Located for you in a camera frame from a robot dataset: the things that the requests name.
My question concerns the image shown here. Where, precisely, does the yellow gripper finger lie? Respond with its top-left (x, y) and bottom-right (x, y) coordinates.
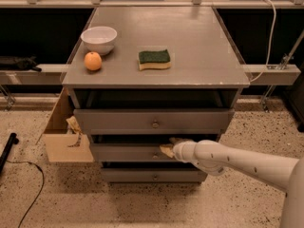
top-left (160, 143), bottom-right (174, 159)
top-left (169, 137), bottom-right (193, 144)

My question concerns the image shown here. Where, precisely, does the orange fruit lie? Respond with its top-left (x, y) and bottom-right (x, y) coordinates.
top-left (84, 52), bottom-right (102, 71)

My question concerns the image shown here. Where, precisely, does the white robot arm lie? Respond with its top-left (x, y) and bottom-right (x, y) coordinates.
top-left (160, 138), bottom-right (304, 228)

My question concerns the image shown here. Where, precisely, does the crumpled yellow paper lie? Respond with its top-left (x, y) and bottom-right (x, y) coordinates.
top-left (66, 116), bottom-right (82, 147)

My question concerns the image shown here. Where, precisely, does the white bowl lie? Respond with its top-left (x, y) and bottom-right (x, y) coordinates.
top-left (81, 26), bottom-right (118, 55)

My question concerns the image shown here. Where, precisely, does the grey drawer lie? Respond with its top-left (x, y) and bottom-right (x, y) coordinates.
top-left (102, 168), bottom-right (207, 182)
top-left (74, 109), bottom-right (234, 135)
top-left (90, 143), bottom-right (176, 162)

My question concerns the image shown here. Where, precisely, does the green yellow sponge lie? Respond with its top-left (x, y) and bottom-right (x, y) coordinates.
top-left (139, 49), bottom-right (171, 70)

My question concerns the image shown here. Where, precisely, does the black cloth on shelf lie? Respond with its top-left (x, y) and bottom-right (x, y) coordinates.
top-left (0, 56), bottom-right (42, 72)

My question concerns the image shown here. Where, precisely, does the grey drawer cabinet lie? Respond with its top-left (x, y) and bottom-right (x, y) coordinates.
top-left (63, 7), bottom-right (249, 170)

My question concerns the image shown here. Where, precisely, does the white cable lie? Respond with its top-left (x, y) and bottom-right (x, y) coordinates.
top-left (248, 0), bottom-right (277, 84)

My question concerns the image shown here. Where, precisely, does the black floor cable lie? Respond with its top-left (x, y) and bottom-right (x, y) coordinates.
top-left (5, 160), bottom-right (46, 228)

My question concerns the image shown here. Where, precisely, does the grey top drawer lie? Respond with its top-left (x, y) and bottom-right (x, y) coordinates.
top-left (74, 109), bottom-right (234, 135)

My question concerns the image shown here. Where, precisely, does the grey bottom drawer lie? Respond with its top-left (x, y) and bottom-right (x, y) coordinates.
top-left (102, 168), bottom-right (207, 182)

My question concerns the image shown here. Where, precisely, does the black pole base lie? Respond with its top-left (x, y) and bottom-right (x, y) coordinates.
top-left (0, 133), bottom-right (19, 174)

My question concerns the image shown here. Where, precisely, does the cardboard box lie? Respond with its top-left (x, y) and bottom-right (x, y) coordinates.
top-left (42, 89), bottom-right (94, 162)

